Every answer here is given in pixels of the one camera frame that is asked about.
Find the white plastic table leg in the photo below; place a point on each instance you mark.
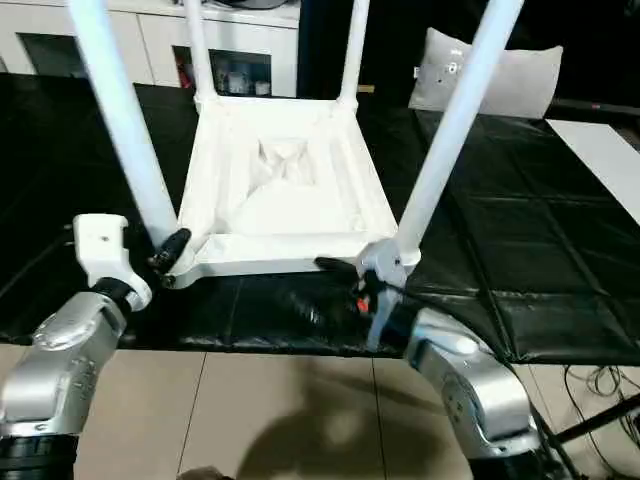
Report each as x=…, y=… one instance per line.
x=202, y=50
x=352, y=50
x=450, y=125
x=125, y=125

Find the white sideboard with glass doors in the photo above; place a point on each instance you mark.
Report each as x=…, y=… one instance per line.
x=150, y=40

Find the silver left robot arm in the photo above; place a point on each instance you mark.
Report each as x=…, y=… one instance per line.
x=55, y=360

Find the black metal rod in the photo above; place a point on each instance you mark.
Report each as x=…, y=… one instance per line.
x=600, y=417

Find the white plastic table top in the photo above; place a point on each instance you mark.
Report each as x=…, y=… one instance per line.
x=280, y=220

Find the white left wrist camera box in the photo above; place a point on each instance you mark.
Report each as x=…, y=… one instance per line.
x=100, y=245

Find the white flat board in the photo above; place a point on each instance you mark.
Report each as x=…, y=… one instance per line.
x=600, y=155

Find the black cabinet with yellow label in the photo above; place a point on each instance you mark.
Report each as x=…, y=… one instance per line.
x=400, y=50

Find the light grey cushion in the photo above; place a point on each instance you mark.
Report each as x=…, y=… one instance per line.
x=525, y=80

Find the brown rounded robot part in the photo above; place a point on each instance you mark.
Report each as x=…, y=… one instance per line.
x=202, y=475

